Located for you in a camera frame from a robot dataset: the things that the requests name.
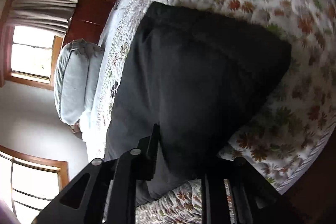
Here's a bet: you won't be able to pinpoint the light blue folded duvet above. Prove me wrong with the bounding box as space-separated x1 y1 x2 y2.
54 39 104 126

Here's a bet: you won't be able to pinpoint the light blue bed sheet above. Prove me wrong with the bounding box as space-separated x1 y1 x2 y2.
79 0 129 161

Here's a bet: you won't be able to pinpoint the black pants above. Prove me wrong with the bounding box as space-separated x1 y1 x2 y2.
105 2 291 206

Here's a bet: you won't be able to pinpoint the lower window wooden frame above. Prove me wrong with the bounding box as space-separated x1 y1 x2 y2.
0 144 70 224

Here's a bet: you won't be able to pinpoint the beige curtain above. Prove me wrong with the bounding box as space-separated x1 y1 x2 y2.
6 0 77 37

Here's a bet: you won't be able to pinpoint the window with wooden frame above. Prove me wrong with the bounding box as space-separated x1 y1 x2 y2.
1 25 63 90

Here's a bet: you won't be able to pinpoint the wooden headboard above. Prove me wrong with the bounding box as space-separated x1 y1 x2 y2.
63 0 117 45

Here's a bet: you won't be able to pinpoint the floral quilted bedspread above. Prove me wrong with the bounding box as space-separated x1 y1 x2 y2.
89 0 336 224

